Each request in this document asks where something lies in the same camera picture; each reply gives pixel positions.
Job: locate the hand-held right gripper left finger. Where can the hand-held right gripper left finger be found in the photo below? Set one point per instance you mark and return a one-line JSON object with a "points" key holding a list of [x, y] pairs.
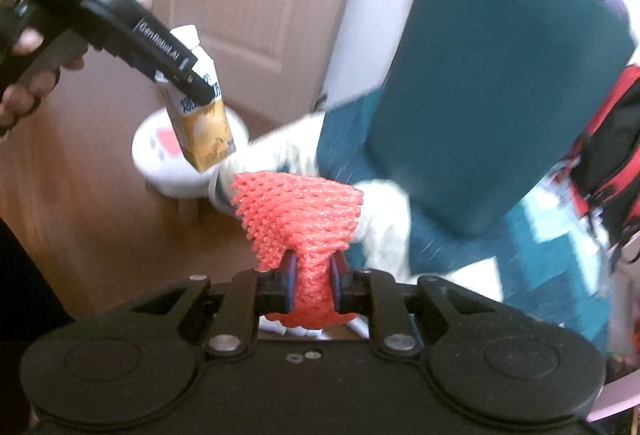
{"points": [[289, 286]]}

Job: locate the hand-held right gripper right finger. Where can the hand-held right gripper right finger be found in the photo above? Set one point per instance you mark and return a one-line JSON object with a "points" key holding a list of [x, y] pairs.
{"points": [[336, 284]]}

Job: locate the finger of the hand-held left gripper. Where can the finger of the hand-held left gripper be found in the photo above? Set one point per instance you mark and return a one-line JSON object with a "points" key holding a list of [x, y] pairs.
{"points": [[195, 87]]}

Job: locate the brown white drink carton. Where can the brown white drink carton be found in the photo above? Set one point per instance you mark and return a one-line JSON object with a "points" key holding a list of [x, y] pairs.
{"points": [[205, 135]]}

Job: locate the orange foam fruit net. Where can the orange foam fruit net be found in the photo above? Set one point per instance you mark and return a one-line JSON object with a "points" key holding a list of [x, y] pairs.
{"points": [[300, 215]]}

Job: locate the person's left hand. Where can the person's left hand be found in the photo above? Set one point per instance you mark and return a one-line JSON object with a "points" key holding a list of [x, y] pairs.
{"points": [[27, 95]]}

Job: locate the beige wooden door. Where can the beige wooden door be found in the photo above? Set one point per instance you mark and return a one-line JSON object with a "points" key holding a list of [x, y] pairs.
{"points": [[260, 0]]}

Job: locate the red black backpack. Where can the red black backpack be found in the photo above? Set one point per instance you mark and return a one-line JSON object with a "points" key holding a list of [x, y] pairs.
{"points": [[610, 155]]}

